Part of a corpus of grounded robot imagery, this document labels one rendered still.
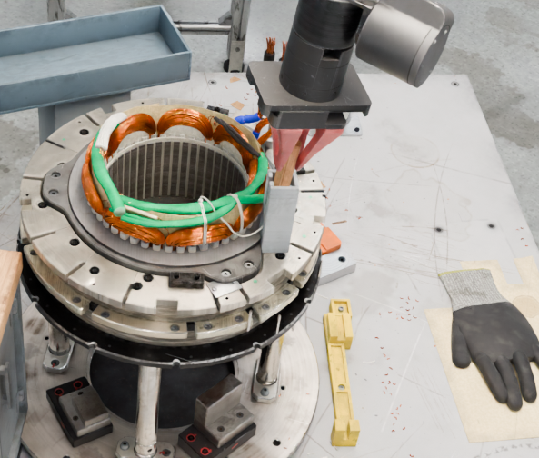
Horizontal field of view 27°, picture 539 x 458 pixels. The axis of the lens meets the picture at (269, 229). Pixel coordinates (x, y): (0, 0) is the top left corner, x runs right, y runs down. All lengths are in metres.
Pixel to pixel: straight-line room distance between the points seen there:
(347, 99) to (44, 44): 0.58
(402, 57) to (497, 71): 2.45
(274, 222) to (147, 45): 0.47
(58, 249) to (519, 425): 0.64
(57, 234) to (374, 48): 0.39
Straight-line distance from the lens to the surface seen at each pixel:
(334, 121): 1.03
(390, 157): 1.77
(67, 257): 1.13
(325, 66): 0.99
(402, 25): 0.94
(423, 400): 1.47
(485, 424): 1.46
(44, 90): 1.40
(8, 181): 2.82
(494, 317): 1.56
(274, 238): 1.13
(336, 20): 0.96
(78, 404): 1.34
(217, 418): 1.33
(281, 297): 1.16
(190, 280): 1.10
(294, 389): 1.41
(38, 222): 1.17
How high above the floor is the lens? 1.92
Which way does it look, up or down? 45 degrees down
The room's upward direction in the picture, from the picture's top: 9 degrees clockwise
